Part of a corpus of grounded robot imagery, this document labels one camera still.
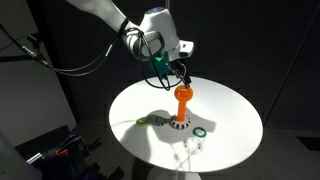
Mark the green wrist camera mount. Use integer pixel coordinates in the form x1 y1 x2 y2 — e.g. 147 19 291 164
147 54 172 82

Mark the clear ring with beads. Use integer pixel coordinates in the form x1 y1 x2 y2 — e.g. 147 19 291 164
182 136 204 156

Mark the orange bumpy ring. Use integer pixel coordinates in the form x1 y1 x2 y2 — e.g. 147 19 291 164
173 84 195 105

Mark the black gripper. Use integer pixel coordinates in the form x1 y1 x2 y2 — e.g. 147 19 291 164
164 59 193 90

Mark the black equipment stand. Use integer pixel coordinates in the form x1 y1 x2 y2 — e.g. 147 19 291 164
14 124 125 180

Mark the white table pedestal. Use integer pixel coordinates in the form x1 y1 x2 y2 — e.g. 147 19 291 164
146 166 203 180

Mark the yellow green ring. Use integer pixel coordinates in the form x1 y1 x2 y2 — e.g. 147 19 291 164
135 116 150 128

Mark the purple tool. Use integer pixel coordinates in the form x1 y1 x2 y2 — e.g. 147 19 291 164
59 132 80 148

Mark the silver metal cylinder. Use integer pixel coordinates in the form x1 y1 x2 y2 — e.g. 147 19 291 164
26 152 43 166

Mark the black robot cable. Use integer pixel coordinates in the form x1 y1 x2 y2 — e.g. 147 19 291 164
0 18 179 92

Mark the orange clip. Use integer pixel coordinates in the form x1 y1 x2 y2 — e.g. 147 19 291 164
54 148 69 158

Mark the dark green ring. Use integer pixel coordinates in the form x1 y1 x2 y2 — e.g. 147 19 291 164
192 126 208 139

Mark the small black white ring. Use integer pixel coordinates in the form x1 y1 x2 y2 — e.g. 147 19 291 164
153 115 168 127

